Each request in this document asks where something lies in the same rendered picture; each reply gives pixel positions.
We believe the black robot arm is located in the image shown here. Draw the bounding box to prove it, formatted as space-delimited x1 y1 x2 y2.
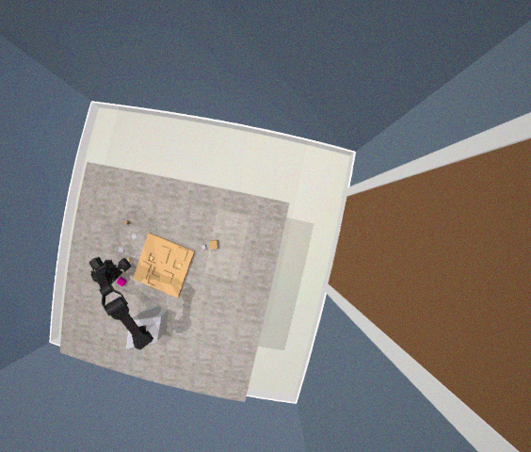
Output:
89 257 153 350

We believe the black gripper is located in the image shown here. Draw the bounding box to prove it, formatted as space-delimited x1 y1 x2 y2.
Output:
109 258 131 284

